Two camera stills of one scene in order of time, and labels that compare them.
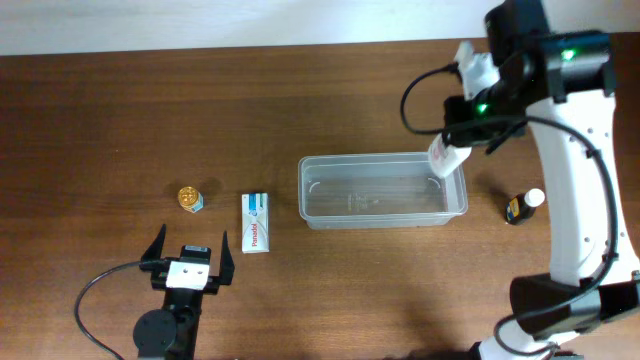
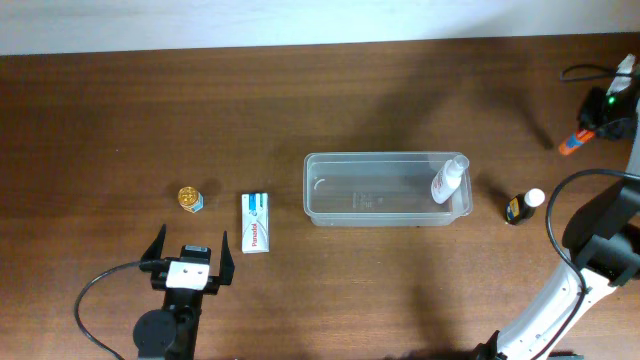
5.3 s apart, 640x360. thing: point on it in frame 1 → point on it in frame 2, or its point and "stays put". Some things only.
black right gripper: (455, 108) → (590, 118)
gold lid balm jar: (191, 199) stays put
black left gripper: (150, 261) stays put
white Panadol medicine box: (255, 223) stays put
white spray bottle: (444, 159) → (448, 178)
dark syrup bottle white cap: (522, 207) stays put
